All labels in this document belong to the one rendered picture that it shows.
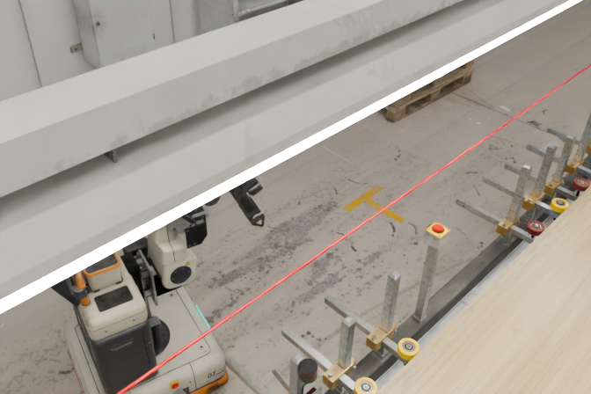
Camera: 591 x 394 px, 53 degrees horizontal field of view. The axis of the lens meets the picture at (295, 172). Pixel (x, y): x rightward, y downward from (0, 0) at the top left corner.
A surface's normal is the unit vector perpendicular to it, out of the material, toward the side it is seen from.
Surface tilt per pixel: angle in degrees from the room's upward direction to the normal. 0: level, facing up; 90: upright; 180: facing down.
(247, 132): 61
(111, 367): 90
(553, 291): 0
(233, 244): 0
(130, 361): 90
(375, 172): 0
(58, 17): 90
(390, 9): 90
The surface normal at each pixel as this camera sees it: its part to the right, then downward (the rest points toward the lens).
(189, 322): 0.02, -0.81
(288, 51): 0.70, 0.43
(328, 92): 0.62, -0.02
